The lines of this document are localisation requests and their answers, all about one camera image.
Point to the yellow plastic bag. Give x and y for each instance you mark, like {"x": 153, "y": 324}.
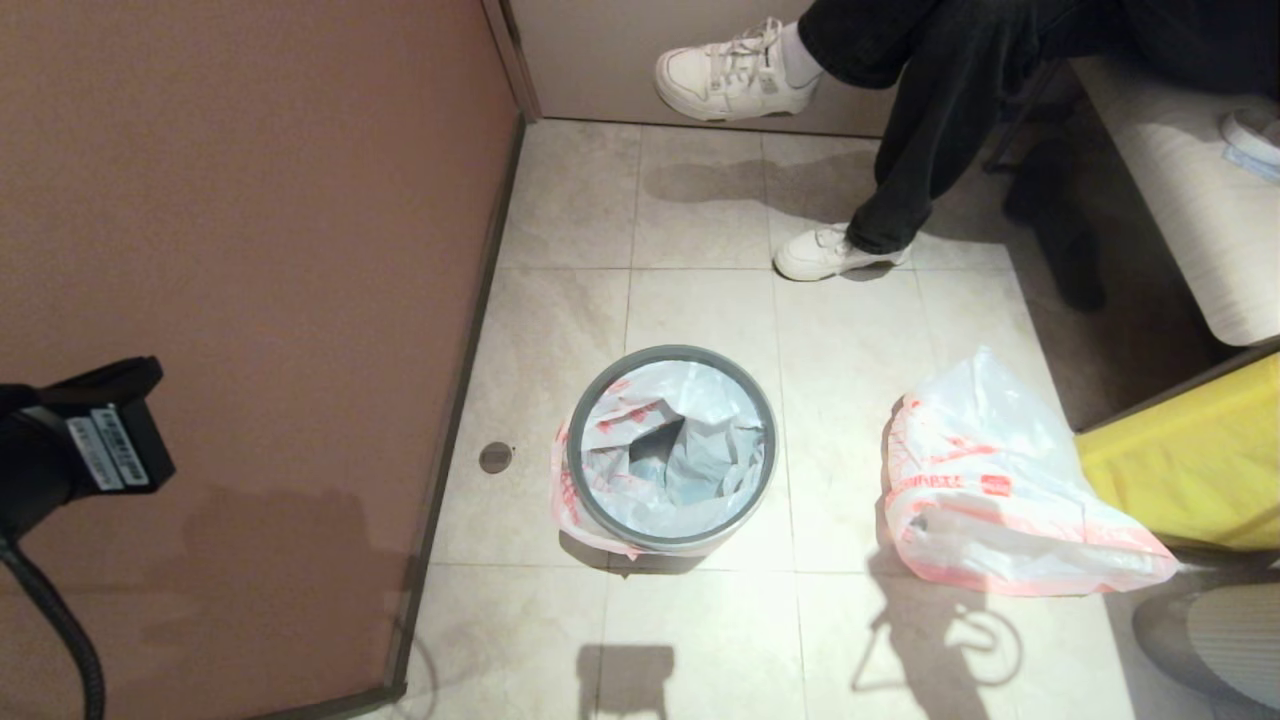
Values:
{"x": 1190, "y": 470}

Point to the white red plastic bag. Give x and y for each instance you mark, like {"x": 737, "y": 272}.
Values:
{"x": 690, "y": 420}

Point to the grey ribbed rounded object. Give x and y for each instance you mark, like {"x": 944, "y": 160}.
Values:
{"x": 1220, "y": 640}

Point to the grey-brown door frame post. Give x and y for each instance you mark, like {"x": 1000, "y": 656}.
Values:
{"x": 512, "y": 60}

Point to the black trousers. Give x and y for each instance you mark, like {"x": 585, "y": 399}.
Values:
{"x": 950, "y": 80}

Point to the black bench leg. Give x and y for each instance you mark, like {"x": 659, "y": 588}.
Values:
{"x": 1060, "y": 230}

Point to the white sneaker with grey laces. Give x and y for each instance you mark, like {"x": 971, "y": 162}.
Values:
{"x": 735, "y": 85}

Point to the grey floor door stopper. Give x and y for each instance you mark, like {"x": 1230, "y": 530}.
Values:
{"x": 495, "y": 457}

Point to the plain white sneaker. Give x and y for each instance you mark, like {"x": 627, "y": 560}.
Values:
{"x": 815, "y": 256}

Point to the beige upholstered bench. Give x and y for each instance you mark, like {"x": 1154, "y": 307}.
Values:
{"x": 1200, "y": 220}

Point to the used white pink-rimmed trash bag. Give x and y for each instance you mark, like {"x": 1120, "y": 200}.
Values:
{"x": 980, "y": 500}

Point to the white sock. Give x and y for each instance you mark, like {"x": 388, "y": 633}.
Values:
{"x": 800, "y": 57}

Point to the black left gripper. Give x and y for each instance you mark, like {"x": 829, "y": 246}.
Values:
{"x": 110, "y": 440}

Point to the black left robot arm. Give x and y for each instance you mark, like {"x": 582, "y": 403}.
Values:
{"x": 25, "y": 470}

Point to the white round object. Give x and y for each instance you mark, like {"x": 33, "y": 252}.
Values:
{"x": 1255, "y": 130}

